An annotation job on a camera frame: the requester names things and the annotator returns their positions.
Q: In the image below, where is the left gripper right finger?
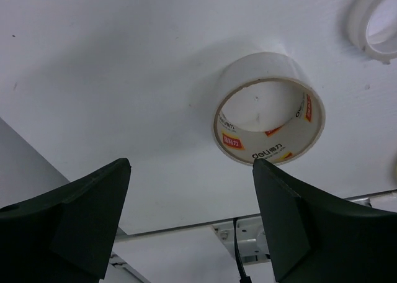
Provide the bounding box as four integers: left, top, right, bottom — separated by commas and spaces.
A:
253, 159, 396, 282

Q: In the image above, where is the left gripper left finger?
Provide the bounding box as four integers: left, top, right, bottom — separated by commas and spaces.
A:
1, 158, 131, 282

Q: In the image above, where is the large clear tape roll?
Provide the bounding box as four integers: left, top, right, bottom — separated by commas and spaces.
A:
212, 52, 325, 165

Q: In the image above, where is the small clear tape roll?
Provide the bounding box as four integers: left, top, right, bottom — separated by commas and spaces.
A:
345, 0, 396, 65

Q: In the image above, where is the beige masking tape roll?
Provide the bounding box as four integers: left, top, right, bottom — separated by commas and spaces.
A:
390, 155, 397, 185

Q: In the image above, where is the aluminium table edge rail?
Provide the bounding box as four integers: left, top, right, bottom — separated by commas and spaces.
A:
114, 188, 397, 243

